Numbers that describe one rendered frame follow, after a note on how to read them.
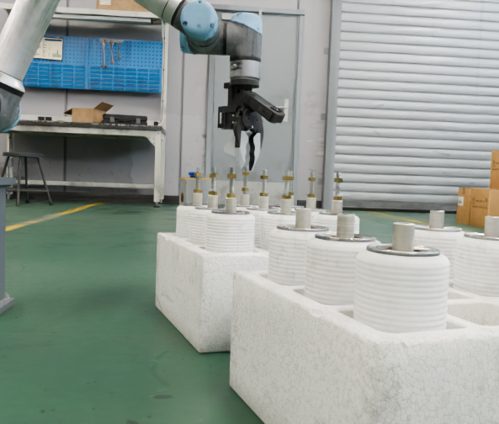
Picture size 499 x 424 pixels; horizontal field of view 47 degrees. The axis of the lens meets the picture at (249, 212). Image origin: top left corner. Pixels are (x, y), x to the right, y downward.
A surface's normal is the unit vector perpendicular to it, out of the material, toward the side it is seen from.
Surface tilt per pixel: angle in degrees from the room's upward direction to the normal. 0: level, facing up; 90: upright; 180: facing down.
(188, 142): 90
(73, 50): 90
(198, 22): 90
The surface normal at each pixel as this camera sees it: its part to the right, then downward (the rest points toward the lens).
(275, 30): 0.08, 0.07
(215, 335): 0.36, 0.07
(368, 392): -0.93, -0.01
